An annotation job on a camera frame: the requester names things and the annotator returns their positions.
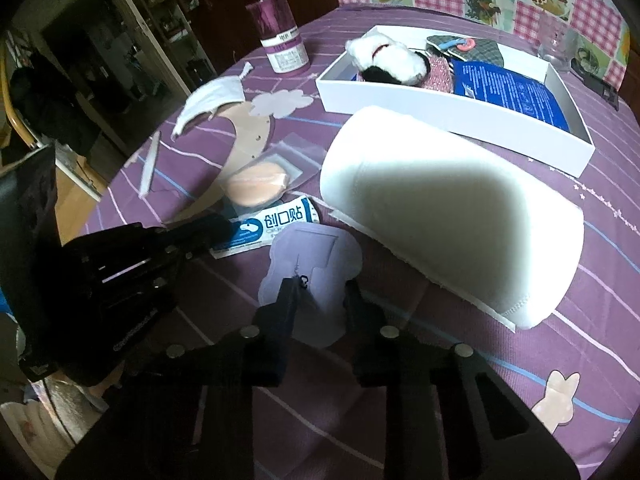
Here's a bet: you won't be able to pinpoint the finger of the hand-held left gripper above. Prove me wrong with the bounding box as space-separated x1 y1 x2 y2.
150 212 240 263

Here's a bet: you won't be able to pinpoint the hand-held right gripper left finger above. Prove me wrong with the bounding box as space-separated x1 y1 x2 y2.
55 277 308 480

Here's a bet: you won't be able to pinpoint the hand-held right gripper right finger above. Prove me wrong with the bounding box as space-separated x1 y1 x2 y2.
344 280 581 480

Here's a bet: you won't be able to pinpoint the lilac sanitary pad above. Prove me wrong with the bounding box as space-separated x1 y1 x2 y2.
257 223 363 348

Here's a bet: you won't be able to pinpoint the white and blue bandage packet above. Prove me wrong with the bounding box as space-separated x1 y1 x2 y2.
209 196 322 260

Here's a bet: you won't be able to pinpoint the white cardboard box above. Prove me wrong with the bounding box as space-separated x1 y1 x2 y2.
315 24 597 178

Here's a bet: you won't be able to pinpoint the grey plaid socks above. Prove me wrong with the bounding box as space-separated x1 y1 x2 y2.
425 34 503 68

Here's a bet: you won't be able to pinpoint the peach powder puff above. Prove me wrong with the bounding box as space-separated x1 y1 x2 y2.
222 160 291 208

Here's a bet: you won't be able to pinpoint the white flat stick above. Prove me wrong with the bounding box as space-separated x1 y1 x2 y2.
139 130 163 198

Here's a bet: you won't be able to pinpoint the clear plastic pouch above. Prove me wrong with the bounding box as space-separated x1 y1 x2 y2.
220 132 326 211

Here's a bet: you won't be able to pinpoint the crumpled white bag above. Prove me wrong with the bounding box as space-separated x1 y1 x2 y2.
0 385 76 461

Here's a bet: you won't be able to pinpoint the large white padded cloth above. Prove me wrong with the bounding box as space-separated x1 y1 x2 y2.
320 105 586 331

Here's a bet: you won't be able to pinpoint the yellow framed chair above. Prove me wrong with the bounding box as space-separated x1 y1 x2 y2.
0 40 56 161

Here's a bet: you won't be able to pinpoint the dark garment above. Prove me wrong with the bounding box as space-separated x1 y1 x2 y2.
10 52 103 161

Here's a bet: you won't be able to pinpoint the purple canister with white label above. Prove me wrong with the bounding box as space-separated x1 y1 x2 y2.
245 0 309 75

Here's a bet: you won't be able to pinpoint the glass door cabinet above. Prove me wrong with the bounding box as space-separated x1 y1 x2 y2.
30 0 201 111

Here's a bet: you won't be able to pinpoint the purple striped tablecloth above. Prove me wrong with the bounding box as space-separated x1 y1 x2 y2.
30 2 640 480

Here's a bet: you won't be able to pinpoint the pink patterned cloth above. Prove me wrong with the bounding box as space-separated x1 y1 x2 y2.
420 55 456 93

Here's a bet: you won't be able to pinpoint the white and black plush toy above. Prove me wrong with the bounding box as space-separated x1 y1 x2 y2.
345 30 432 86

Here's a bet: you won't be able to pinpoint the dark blue flat packet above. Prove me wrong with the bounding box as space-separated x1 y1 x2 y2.
452 60 568 133

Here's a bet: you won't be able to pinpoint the clear glass cup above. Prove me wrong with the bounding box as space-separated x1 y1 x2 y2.
537 10 581 72

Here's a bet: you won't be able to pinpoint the white cloth with strings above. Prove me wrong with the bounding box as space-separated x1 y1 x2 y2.
171 61 253 142

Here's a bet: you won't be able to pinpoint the black plastic clip bracket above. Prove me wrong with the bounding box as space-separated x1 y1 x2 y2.
570 57 621 111

